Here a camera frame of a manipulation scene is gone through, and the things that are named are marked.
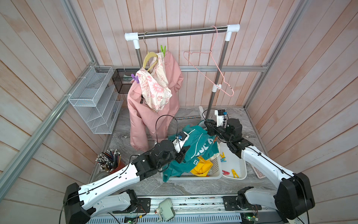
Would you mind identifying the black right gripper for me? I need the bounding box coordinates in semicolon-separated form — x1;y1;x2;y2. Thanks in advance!
205;120;233;145

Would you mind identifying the green sweatshirt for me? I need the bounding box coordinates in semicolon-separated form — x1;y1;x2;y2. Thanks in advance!
162;125;219;182

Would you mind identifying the yellow jacket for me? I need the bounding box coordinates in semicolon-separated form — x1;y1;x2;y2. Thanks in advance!
191;156;213;177

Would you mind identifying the pink jacket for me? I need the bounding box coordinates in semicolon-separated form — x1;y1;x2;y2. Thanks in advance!
127;51;184;151

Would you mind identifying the pink wire hanger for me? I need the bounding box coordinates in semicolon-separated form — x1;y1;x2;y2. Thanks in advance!
183;24;240;97

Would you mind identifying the floral pink white garment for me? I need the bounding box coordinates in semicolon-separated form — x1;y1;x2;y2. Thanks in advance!
136;53;172;112

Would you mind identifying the yellow-green plastic hanger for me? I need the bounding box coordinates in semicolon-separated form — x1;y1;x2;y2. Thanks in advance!
142;52;158;71

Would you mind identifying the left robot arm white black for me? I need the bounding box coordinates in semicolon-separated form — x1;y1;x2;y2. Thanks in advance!
62;140;189;224

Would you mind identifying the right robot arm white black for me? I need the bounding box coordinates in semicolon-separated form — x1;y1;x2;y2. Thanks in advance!
204;119;315;224

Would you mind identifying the white perforated laundry basket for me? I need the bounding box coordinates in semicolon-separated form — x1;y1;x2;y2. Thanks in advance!
161;139;222;182

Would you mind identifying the white plastic tray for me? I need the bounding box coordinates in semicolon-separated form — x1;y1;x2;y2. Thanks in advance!
219;142;247;181

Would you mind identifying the pink white calculator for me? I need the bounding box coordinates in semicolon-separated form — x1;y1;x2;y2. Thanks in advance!
251;165;266;179

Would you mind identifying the red cup of pencils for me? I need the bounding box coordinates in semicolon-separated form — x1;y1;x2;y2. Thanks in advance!
96;149;125;174

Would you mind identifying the purple clothespin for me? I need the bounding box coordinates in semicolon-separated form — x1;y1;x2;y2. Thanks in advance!
131;74;140;84

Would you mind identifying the metal clothes rack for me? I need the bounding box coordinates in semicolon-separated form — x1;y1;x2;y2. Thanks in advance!
125;24;241;118

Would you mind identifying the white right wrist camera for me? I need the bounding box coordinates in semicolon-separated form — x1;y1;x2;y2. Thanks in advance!
214;109;227;127

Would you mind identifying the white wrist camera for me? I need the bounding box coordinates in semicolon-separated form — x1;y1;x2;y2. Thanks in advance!
173;131;189;153
214;109;227;127

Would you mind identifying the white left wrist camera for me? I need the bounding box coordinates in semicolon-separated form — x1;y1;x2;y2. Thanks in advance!
173;131;189;153

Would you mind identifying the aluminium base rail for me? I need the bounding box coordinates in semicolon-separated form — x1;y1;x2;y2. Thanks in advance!
69;194;280;224

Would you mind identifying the green-white box on rail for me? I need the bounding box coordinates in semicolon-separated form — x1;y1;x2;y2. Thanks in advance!
155;198;175;222

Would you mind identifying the dark mesh wall basket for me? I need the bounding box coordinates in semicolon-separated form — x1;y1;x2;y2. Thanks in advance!
112;68;139;94

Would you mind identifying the white wire mesh wall shelf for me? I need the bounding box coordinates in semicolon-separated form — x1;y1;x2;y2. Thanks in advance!
69;66;123;134

